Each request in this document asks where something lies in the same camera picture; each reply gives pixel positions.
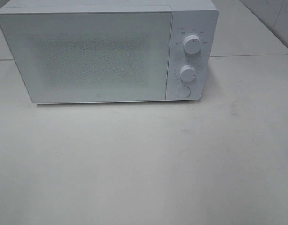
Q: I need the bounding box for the white microwave door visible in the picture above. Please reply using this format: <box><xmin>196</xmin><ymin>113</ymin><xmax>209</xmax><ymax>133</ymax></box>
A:
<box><xmin>0</xmin><ymin>12</ymin><xmax>171</xmax><ymax>104</ymax></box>

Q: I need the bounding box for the white microwave oven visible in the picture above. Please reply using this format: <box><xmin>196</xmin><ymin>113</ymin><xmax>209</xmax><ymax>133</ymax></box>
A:
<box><xmin>0</xmin><ymin>0</ymin><xmax>219</xmax><ymax>103</ymax></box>

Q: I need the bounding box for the round white door button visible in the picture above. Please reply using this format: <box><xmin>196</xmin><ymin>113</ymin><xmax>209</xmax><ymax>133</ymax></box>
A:
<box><xmin>177</xmin><ymin>87</ymin><xmax>191</xmax><ymax>98</ymax></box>

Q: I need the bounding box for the white round knob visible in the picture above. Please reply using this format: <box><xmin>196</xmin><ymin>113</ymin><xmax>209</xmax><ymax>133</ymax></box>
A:
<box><xmin>183</xmin><ymin>34</ymin><xmax>201</xmax><ymax>55</ymax></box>
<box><xmin>179</xmin><ymin>65</ymin><xmax>197</xmax><ymax>82</ymax></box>

